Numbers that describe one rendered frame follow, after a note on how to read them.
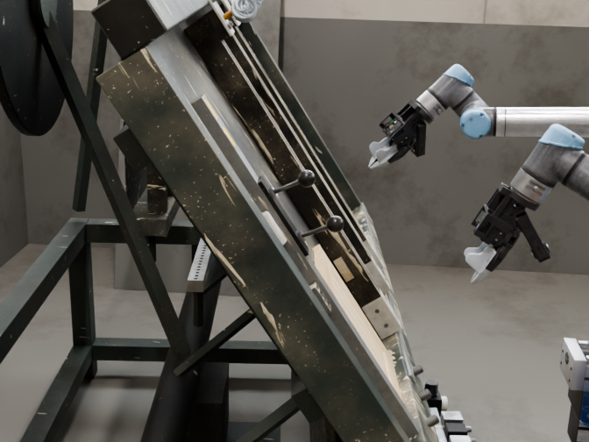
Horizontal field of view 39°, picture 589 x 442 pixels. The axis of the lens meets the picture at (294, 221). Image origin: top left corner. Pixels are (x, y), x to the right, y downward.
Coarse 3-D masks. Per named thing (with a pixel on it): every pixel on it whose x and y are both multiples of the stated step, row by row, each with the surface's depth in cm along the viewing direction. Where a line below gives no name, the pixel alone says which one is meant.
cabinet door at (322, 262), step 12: (324, 264) 219; (324, 276) 209; (336, 276) 226; (336, 288) 218; (348, 300) 225; (348, 312) 215; (360, 312) 231; (360, 324) 222; (372, 336) 230; (372, 348) 219; (384, 348) 236; (384, 360) 226; (384, 372) 217; (396, 384) 222
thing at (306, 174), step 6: (300, 174) 177; (306, 174) 176; (312, 174) 177; (300, 180) 177; (306, 180) 176; (312, 180) 177; (270, 186) 185; (282, 186) 182; (288, 186) 181; (306, 186) 177; (270, 192) 183; (276, 192) 183
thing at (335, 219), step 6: (336, 216) 181; (330, 222) 180; (336, 222) 179; (342, 222) 180; (318, 228) 184; (324, 228) 183; (330, 228) 180; (336, 228) 180; (342, 228) 181; (300, 234) 186; (306, 234) 186; (312, 234) 185
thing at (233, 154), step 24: (216, 120) 177; (216, 144) 178; (240, 168) 180; (288, 240) 185; (312, 264) 190; (336, 312) 191; (360, 336) 198; (360, 360) 194; (384, 384) 196; (408, 432) 200
